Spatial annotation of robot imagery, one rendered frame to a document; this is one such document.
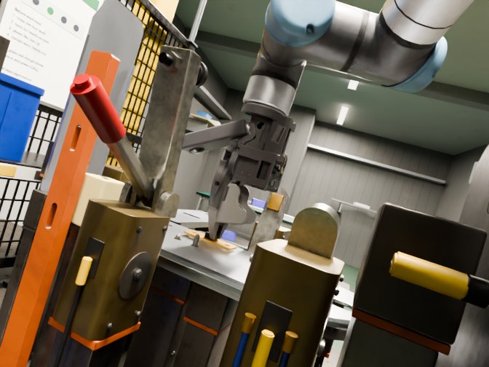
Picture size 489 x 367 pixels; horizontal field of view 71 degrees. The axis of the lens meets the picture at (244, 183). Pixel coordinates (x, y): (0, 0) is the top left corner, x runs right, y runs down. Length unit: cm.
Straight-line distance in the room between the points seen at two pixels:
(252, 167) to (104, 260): 26
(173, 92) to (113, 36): 34
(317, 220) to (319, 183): 821
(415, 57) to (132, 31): 48
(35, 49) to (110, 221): 65
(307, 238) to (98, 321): 20
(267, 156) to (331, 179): 802
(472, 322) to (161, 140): 28
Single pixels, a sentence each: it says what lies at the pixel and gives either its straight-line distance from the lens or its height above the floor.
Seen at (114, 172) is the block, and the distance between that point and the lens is 71.
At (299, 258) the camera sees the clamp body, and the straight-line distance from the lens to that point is 23.
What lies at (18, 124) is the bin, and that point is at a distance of 68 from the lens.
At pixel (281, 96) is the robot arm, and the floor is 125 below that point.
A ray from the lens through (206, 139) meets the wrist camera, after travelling 54.
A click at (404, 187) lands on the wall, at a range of 874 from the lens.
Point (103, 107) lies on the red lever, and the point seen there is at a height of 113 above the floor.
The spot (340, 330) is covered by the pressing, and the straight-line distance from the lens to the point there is 37.
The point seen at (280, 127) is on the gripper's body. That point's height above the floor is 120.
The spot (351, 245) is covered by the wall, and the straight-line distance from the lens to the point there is 857.
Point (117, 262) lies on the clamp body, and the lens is 33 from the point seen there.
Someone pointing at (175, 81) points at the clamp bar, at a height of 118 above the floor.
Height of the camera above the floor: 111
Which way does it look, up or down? level
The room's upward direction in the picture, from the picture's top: 17 degrees clockwise
